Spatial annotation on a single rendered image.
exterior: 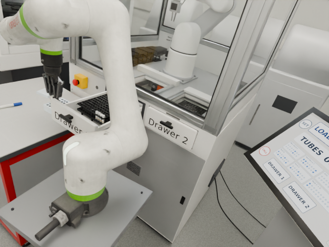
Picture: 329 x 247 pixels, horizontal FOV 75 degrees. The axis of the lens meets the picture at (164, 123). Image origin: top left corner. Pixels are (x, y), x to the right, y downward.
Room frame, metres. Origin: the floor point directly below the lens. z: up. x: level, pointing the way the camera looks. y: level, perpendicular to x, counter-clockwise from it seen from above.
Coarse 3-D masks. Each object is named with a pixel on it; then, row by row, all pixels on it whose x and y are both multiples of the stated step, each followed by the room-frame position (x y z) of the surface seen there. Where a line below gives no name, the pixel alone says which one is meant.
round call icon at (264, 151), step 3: (261, 147) 0.72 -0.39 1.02; (264, 147) 0.71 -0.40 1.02; (267, 147) 0.71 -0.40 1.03; (258, 150) 0.71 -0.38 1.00; (261, 150) 0.70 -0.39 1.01; (264, 150) 0.70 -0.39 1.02; (267, 150) 0.69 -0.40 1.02; (270, 150) 0.69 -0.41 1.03; (261, 153) 0.69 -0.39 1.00; (264, 153) 0.69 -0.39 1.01; (267, 153) 0.68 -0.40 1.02; (261, 156) 0.68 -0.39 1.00; (264, 156) 0.68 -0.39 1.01
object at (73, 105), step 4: (104, 92) 1.09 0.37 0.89; (88, 96) 1.00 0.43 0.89; (92, 96) 1.01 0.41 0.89; (96, 96) 1.04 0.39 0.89; (76, 100) 0.92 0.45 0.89; (80, 100) 0.94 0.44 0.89; (84, 100) 0.96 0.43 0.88; (68, 104) 0.88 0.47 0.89; (72, 104) 0.90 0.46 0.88; (76, 104) 0.92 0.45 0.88; (140, 104) 1.05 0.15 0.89; (72, 108) 0.90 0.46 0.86; (76, 108) 0.92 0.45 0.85; (140, 108) 1.01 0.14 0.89; (80, 112) 0.92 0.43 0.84; (84, 116) 0.89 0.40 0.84; (100, 124) 0.86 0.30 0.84; (104, 124) 0.78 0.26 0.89; (108, 124) 0.80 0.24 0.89; (100, 128) 0.76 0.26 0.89; (104, 128) 0.78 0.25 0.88
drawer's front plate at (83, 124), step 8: (56, 104) 0.81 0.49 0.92; (64, 104) 0.81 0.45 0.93; (64, 112) 0.79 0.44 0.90; (72, 112) 0.76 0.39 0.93; (56, 120) 0.81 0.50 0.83; (64, 120) 0.79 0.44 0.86; (72, 120) 0.76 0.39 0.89; (80, 120) 0.74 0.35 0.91; (88, 120) 0.74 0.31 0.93; (72, 128) 0.76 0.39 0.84; (80, 128) 0.74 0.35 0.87; (88, 128) 0.72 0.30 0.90; (96, 128) 0.71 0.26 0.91
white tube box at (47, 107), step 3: (60, 99) 1.06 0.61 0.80; (63, 99) 1.07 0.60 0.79; (66, 99) 1.07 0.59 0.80; (48, 102) 0.99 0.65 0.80; (63, 102) 1.04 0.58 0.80; (66, 102) 1.04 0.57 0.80; (45, 105) 0.96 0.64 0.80; (48, 105) 0.97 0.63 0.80; (45, 108) 0.96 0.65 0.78; (48, 108) 0.95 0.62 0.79; (48, 111) 0.95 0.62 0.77; (51, 114) 0.94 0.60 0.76
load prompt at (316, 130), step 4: (316, 124) 0.71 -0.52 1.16; (320, 124) 0.71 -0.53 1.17; (324, 124) 0.70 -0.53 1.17; (312, 128) 0.70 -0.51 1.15; (316, 128) 0.70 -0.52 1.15; (320, 128) 0.69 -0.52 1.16; (324, 128) 0.69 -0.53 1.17; (328, 128) 0.68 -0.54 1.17; (312, 132) 0.69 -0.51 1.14; (316, 132) 0.68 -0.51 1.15; (320, 132) 0.68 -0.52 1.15; (324, 132) 0.67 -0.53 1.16; (328, 132) 0.67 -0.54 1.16; (316, 136) 0.67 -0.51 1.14; (320, 136) 0.67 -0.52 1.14; (324, 136) 0.66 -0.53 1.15; (328, 136) 0.65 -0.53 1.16; (320, 140) 0.65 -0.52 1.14; (324, 140) 0.65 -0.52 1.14; (328, 140) 0.64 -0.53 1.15; (328, 144) 0.63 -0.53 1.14
